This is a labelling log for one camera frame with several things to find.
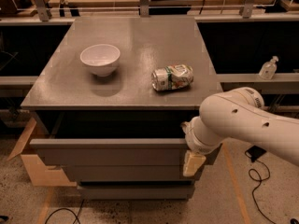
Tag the grey drawer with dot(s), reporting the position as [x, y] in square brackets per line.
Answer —
[132, 192]
[115, 138]
[126, 173]

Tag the grey top drawer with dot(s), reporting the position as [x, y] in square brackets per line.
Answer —
[115, 138]

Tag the cardboard box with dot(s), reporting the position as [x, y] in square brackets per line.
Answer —
[40, 174]

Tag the white ceramic bowl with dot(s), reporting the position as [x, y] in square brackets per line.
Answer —
[101, 59]

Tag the crushed drink can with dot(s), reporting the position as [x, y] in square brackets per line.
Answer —
[172, 77]

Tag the grey bottom drawer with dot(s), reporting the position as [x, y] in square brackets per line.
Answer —
[132, 192]

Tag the grey drawer cabinet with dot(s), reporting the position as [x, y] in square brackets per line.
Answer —
[146, 44]

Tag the black power adapter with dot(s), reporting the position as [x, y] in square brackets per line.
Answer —
[254, 153]

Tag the grey middle drawer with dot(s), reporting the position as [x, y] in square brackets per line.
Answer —
[126, 173]

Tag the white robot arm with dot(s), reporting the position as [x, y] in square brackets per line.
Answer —
[238, 114]

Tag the clear sanitizer pump bottle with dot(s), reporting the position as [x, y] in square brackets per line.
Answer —
[269, 68]

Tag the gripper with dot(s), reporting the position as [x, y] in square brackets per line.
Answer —
[195, 143]

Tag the metal railing frame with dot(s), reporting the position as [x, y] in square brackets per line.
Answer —
[51, 11]

